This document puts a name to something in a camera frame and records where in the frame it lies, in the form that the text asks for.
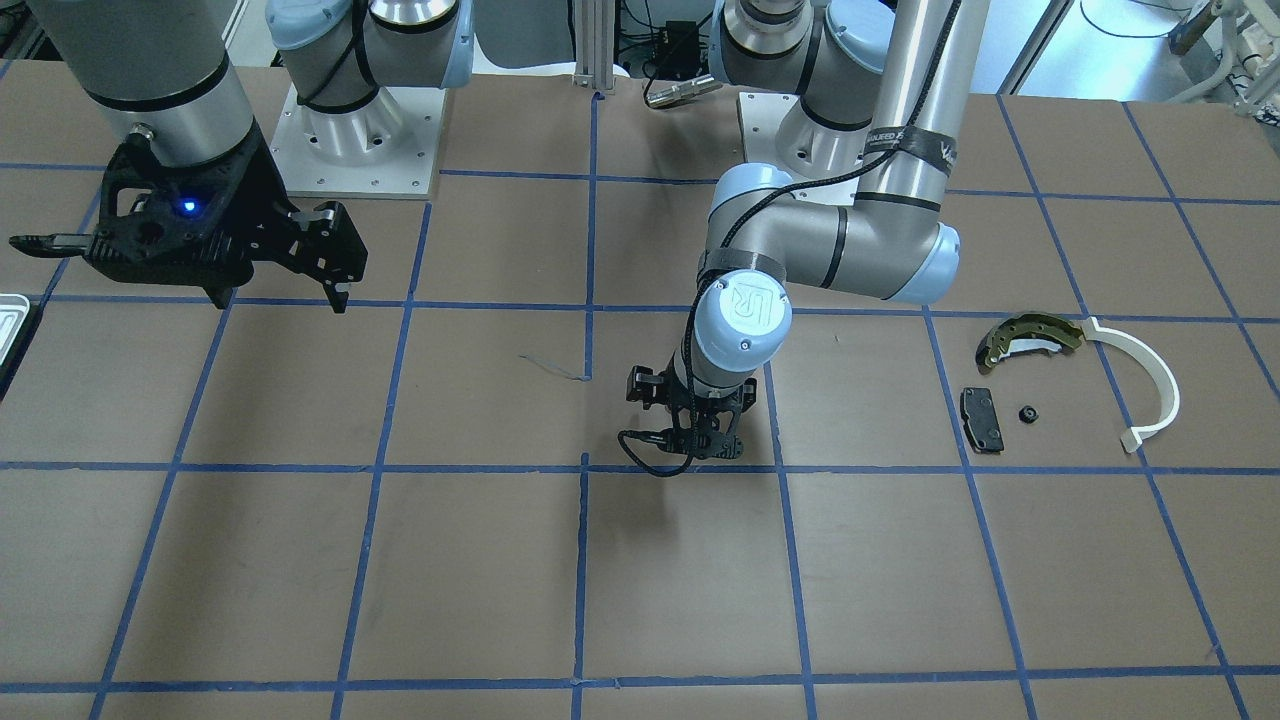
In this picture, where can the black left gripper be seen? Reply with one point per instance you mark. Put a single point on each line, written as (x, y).
(643, 386)

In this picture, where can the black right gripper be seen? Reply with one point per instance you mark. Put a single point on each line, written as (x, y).
(252, 192)

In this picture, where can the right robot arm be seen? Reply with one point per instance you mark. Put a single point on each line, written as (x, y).
(160, 68)

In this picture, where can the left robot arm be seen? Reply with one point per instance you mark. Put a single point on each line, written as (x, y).
(897, 76)

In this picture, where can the black brake pad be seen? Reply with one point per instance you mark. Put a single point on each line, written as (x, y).
(980, 422)

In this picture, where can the olive brake shoe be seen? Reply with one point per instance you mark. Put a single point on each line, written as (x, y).
(1024, 333)

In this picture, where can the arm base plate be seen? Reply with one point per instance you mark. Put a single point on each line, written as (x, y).
(776, 130)
(386, 150)

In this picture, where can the aluminium frame post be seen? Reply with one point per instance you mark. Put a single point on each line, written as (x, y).
(593, 44)

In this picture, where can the white curved plastic bracket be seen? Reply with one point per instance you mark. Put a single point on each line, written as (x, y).
(1167, 386)

